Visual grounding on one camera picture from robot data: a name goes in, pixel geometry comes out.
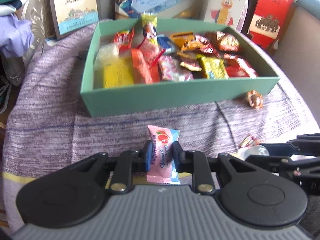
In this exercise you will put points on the blue white biscuit packet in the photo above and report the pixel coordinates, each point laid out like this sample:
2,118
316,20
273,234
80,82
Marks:
167,44

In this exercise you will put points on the folded purple and teal clothes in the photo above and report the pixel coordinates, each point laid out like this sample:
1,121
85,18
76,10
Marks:
16,34

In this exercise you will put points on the yellow printed snack packet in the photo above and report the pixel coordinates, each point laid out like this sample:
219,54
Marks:
213,68

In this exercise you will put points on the red foil snack packet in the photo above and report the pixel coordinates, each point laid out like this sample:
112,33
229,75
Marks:
204,46

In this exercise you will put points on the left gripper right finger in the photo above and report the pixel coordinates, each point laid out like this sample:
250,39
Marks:
195,163

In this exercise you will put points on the clear packet white rice cake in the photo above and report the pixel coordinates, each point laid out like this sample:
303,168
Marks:
107,54

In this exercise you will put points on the orange-red snack packet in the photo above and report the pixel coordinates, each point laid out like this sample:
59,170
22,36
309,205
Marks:
143,72

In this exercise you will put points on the long orange silver snack packet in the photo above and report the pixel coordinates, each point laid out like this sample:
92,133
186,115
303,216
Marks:
233,60

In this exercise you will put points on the small round orange candy packet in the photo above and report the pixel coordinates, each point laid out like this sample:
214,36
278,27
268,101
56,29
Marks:
254,99

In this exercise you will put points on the orange noodle snack bag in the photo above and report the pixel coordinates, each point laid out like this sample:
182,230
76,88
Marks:
223,41

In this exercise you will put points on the roly-poly duck toy box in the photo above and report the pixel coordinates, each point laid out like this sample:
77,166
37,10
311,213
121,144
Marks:
225,12

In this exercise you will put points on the red Skittles packet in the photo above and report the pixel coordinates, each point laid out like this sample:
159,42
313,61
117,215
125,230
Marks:
123,39

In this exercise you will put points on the red paper gift bag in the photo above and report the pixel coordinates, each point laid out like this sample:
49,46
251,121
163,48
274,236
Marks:
269,17

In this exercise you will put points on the yellow Winsun packet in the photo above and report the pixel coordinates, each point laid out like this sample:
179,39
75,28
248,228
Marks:
119,73

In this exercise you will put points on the yellow rabbit snack packet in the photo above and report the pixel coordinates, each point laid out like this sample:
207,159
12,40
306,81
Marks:
185,41

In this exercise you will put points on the pink blue vitamin candy packet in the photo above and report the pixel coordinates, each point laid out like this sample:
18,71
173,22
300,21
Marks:
162,167

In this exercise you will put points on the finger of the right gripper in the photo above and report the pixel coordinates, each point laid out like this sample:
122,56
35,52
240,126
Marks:
283,165
290,148

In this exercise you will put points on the yellow stick candy packet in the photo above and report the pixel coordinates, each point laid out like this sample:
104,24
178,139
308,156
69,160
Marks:
149,24

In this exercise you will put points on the clear jelly cup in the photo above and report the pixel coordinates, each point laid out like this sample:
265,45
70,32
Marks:
245,152

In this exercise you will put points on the pineapple cake gift box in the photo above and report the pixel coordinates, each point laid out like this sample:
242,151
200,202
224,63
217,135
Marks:
70,15

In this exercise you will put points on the pink patterned white packet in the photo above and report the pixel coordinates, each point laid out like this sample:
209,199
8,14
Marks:
172,71

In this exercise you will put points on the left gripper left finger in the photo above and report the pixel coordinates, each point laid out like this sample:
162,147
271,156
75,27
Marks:
129,162

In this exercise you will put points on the mint green cardboard box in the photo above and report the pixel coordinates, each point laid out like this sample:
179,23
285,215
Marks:
102,101

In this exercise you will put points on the clear packet pink cake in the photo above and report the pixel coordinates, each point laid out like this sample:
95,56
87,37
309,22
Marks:
151,51

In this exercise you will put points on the clear pink jelly pouch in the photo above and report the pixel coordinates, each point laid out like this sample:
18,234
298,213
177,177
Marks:
189,62

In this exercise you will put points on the small red packet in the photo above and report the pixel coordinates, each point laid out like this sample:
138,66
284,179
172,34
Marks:
236,71

